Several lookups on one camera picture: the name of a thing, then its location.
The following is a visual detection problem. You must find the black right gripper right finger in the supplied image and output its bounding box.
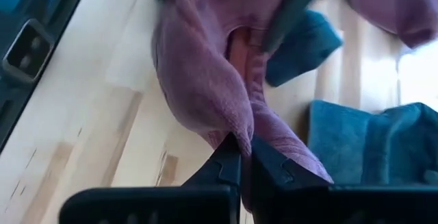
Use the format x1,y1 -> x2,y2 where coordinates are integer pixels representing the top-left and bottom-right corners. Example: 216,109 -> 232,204
251,136 -> 333,188

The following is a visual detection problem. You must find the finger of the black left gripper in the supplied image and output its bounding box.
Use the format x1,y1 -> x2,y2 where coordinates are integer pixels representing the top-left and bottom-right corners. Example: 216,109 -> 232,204
262,0 -> 331,53

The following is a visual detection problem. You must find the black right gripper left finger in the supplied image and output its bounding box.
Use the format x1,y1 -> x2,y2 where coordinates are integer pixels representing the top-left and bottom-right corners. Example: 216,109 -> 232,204
180,132 -> 242,188

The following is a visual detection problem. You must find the black aluminium table frame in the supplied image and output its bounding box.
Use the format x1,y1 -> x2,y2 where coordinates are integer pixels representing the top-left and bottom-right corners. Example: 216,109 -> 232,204
0,0 -> 93,153

